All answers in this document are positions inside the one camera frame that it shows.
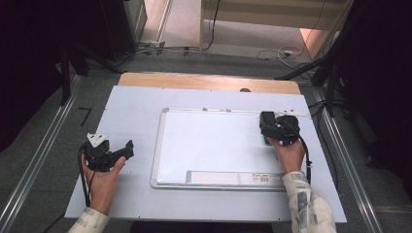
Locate white floor cable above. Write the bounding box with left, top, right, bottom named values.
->
left=257, top=46, right=305, bottom=63

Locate black tripod stand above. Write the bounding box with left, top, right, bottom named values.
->
left=274, top=0, right=361, bottom=118

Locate black metal stand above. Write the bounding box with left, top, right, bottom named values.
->
left=59, top=45, right=73, bottom=107

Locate hand-held gripper cable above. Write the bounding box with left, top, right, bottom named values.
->
left=77, top=144, right=97, bottom=208
left=281, top=116, right=313, bottom=186

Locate metal floor rail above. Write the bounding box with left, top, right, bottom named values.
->
left=0, top=75, right=83, bottom=233
left=311, top=86, right=385, bottom=233

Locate dark cabinet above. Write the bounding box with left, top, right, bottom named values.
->
left=98, top=0, right=149, bottom=62

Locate person's right hand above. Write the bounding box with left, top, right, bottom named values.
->
left=267, top=137, right=306, bottom=176

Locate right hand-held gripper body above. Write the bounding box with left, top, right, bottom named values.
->
left=274, top=109, right=312, bottom=147

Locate person's dark clothing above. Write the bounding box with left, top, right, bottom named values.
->
left=129, top=220, right=275, bottom=233

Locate person's left hand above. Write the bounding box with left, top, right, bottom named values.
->
left=81, top=154, right=127, bottom=216

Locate silver-framed whiteboard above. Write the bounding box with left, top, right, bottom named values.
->
left=150, top=107, right=297, bottom=191

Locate right hand-held gripper cable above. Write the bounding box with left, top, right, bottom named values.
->
left=281, top=116, right=313, bottom=186

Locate black whiteboard eraser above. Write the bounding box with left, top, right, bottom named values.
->
left=259, top=111, right=277, bottom=146

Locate wooden table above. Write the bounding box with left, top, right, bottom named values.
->
left=118, top=72, right=302, bottom=96

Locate left hand-held gripper cable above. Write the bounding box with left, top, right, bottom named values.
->
left=77, top=144, right=97, bottom=208

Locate white table cover sheet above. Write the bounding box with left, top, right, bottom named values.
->
left=64, top=84, right=348, bottom=224

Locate grey power strip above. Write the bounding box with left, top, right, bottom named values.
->
left=138, top=39, right=166, bottom=55

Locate black hanging cable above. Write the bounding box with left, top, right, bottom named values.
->
left=199, top=0, right=222, bottom=51

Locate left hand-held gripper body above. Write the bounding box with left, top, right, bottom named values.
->
left=81, top=132, right=113, bottom=173

